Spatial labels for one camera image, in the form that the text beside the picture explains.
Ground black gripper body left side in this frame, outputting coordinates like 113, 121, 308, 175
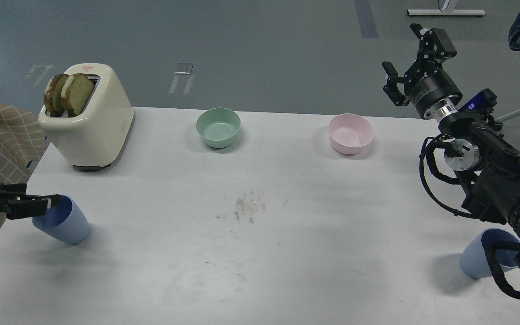
0, 183, 30, 220

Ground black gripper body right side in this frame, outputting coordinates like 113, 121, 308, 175
384, 61, 462, 119

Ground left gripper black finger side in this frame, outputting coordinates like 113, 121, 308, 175
7, 194, 60, 220

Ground toast slice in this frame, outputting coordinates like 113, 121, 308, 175
43, 74, 68, 117
60, 73, 95, 117

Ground toast slice left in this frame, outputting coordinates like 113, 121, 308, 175
43, 74, 68, 117

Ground toast slice right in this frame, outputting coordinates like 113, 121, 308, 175
60, 73, 95, 117

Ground pink bowl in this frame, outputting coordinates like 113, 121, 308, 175
328, 113, 374, 156

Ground cream toaster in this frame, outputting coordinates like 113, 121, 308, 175
38, 63, 134, 171

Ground white stand base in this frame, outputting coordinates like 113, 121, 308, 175
406, 9, 486, 17

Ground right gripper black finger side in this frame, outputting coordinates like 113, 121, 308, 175
410, 24, 457, 68
381, 61, 405, 88

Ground green bowl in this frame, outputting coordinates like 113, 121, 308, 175
196, 107, 241, 149

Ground blue cup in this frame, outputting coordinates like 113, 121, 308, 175
32, 195, 91, 245
460, 228, 520, 279

